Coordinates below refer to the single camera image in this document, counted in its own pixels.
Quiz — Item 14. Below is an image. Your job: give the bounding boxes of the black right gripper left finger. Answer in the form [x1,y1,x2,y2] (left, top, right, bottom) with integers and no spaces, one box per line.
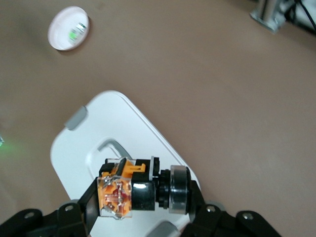
[0,177,100,237]

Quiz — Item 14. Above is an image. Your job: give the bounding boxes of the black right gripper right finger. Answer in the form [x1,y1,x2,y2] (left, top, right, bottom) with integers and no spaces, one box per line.
[181,179,282,237]

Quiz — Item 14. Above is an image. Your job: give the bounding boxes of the orange black push-button switch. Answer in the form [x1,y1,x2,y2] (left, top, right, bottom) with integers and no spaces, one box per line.
[96,155,192,220]

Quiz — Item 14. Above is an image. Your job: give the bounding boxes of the white lidded box grey latches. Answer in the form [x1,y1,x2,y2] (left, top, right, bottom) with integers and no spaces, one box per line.
[49,90,202,237]

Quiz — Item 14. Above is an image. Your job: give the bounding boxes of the pink plate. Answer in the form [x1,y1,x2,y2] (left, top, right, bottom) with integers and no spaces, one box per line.
[47,6,91,52]

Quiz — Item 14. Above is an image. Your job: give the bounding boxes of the aluminium camera mount post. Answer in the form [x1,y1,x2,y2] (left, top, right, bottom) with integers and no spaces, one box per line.
[249,0,292,34]

